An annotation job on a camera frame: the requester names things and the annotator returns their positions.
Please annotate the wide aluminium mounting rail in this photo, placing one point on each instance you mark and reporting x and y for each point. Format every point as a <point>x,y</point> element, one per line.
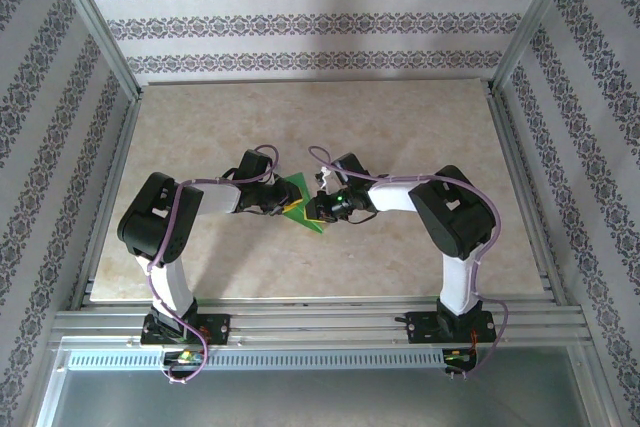
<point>310,322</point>

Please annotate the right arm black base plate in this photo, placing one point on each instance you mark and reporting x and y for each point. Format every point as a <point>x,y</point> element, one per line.
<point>420,329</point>

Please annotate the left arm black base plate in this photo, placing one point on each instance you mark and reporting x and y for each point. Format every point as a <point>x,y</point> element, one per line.
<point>215,329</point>

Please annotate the aluminium corner post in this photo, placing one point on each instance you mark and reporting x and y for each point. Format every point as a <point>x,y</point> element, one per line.
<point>95,22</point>
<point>535,22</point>

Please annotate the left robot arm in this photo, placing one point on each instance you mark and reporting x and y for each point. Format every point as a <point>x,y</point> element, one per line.
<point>155,222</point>

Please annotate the aluminium side rail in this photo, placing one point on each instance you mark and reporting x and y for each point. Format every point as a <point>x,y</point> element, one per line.
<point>114,197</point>
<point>524,197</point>

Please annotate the grey metal sheet panel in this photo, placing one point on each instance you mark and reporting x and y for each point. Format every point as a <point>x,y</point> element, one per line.
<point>320,402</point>

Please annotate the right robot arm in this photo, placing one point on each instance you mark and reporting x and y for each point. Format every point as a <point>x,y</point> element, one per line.
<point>460,217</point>

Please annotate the thin aluminium table edge rail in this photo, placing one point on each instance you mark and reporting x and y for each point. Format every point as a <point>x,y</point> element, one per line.
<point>315,81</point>

